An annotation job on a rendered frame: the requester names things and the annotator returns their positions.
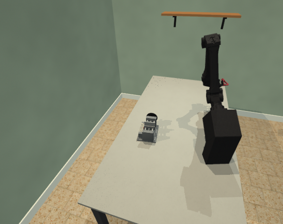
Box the grey bench vise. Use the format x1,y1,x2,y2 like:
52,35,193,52
137,113,159,143

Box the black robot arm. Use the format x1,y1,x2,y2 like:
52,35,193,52
201,33,227,110

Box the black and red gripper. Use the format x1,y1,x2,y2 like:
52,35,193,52
219,78,229,87

